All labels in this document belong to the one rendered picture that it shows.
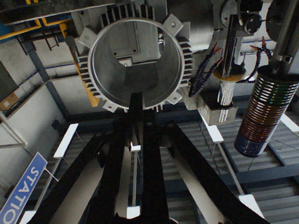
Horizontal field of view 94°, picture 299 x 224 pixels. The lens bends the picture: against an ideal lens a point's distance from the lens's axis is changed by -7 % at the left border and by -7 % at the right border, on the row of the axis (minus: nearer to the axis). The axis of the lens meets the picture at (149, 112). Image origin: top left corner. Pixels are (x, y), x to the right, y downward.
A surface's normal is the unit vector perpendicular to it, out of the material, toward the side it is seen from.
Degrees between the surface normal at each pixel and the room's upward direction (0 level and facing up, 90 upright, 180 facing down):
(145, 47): 90
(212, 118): 90
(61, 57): 90
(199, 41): 69
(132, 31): 90
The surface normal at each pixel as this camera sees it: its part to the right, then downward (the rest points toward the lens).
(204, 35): 0.13, 0.72
